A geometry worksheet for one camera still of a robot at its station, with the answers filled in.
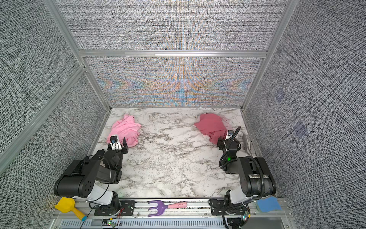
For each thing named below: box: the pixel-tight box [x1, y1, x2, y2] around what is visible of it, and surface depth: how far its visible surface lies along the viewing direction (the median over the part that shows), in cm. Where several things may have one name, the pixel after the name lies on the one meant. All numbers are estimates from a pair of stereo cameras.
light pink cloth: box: [106, 114, 143, 148], surface depth 103 cm
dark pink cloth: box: [193, 113, 228, 145], surface depth 102 cm
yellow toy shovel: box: [55, 196, 88, 222], surface depth 76 cm
